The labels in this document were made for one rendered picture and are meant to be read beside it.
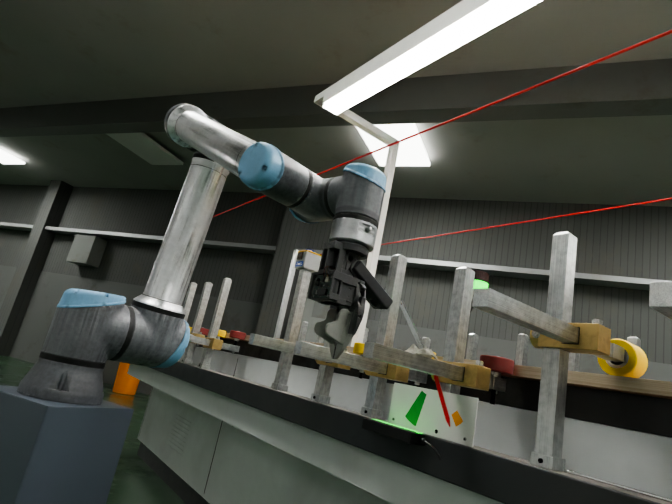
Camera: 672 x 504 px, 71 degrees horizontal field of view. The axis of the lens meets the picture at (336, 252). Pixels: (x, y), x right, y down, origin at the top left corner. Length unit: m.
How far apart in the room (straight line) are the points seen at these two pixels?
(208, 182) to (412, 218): 5.18
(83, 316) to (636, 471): 1.26
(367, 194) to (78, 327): 0.78
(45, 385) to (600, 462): 1.24
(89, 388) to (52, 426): 0.13
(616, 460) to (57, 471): 1.19
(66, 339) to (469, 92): 3.47
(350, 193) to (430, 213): 5.53
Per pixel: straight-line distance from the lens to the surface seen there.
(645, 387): 1.13
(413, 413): 1.21
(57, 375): 1.31
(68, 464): 1.31
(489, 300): 0.77
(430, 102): 4.12
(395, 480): 1.28
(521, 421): 1.30
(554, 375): 1.02
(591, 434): 1.22
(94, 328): 1.31
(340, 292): 0.85
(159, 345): 1.39
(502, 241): 6.15
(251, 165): 0.92
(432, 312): 6.01
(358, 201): 0.90
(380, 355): 0.94
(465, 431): 1.11
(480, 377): 1.11
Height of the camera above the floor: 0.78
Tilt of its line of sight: 15 degrees up
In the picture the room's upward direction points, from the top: 12 degrees clockwise
